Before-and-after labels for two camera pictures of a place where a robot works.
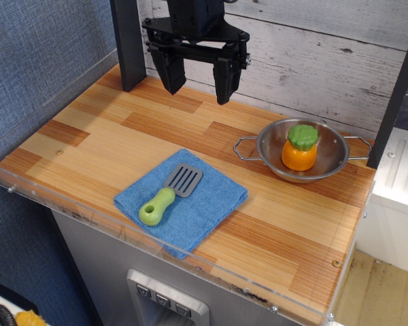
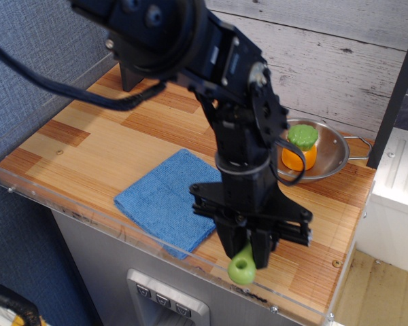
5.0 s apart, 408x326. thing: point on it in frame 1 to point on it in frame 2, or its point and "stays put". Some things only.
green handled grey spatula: x=181 y=183 to x=242 y=269
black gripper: x=196 y=28 to x=250 y=212
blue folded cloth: x=181 y=202 stays put
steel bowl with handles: x=333 y=149 stays put
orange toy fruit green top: x=299 y=151 stays put
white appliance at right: x=391 y=229 stays put
